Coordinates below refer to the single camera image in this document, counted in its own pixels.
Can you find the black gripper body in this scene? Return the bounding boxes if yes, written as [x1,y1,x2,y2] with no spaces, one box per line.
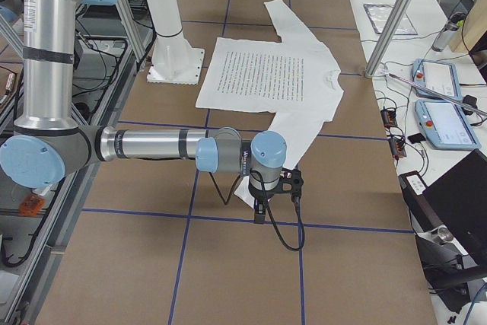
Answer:
[249,184,271,213]

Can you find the white long-sleeve printed shirt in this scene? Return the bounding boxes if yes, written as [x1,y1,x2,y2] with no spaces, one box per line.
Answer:
[195,0,345,209]

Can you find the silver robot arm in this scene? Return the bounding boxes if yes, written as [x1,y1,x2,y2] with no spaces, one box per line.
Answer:
[1,0,291,223]

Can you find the lower black orange circuit module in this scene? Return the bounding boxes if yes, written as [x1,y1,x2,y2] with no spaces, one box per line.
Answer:
[388,136,407,160]

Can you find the black orange circuit module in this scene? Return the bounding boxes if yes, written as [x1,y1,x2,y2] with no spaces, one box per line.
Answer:
[380,109,398,128]
[388,136,407,160]

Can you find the upper black orange circuit module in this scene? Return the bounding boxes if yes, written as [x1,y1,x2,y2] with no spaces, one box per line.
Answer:
[380,109,398,128]

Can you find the black laptop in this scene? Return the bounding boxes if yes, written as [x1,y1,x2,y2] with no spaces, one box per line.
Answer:
[399,150,486,312]

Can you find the lower blue teach pendant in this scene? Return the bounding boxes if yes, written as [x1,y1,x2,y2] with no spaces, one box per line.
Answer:
[415,99,481,151]

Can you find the blue teach pendant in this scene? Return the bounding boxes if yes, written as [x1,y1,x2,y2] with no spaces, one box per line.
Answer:
[412,59,462,100]
[415,99,481,151]

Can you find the silver foil tray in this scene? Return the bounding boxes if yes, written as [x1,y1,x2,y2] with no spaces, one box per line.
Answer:
[363,3,418,36]

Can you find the upper blue teach pendant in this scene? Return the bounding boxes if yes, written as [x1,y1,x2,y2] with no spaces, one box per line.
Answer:
[412,59,462,100]

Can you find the orange device under table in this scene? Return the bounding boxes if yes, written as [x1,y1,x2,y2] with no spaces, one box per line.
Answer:
[19,194,45,217]

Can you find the grey water bottle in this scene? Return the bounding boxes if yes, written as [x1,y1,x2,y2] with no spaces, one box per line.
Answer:
[431,12,466,52]

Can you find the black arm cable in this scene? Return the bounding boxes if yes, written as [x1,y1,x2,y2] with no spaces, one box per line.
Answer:
[207,169,305,252]

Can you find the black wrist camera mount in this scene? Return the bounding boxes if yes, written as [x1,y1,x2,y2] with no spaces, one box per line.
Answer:
[272,168,304,204]

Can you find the white camera stand base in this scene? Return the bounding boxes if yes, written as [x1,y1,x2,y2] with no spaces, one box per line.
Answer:
[147,0,205,84]

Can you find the aluminium frame post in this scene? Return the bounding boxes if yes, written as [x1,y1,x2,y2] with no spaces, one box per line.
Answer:
[364,0,412,78]

